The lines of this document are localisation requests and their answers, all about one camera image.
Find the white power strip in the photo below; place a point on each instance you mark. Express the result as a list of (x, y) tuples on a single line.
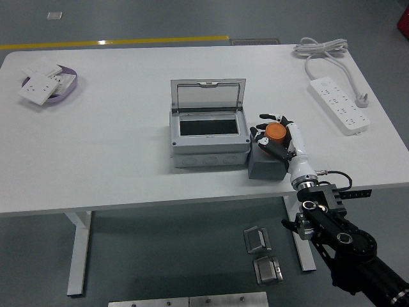
[(338, 105)]

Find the grey cube block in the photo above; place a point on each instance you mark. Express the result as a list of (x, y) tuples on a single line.
[(265, 168)]

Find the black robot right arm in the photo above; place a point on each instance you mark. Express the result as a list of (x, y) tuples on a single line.
[(345, 238)]

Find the grey junction box clear lid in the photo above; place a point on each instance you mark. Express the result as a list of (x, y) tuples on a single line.
[(207, 148)]

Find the small square floor plate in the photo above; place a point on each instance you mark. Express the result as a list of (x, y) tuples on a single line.
[(54, 15)]

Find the black slotted bar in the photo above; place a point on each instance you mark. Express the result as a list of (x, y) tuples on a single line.
[(358, 193)]

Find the red object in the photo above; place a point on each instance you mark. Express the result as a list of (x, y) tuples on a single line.
[(403, 19)]

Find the white labelled panel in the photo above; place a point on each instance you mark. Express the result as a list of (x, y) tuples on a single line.
[(65, 81)]

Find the purple oval tray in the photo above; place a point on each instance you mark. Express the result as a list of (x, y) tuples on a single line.
[(68, 92)]

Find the white table leg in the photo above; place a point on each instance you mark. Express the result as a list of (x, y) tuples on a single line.
[(78, 256), (306, 259)]

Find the white socket panel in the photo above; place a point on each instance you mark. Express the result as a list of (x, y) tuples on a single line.
[(36, 89)]

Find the metal plate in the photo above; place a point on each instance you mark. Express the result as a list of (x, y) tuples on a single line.
[(147, 303)]

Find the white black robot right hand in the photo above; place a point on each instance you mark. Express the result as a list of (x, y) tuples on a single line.
[(297, 144)]

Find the orange cylinder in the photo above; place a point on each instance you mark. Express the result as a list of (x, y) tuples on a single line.
[(275, 132)]

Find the white switch panel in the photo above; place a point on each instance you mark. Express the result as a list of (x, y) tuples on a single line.
[(41, 67)]

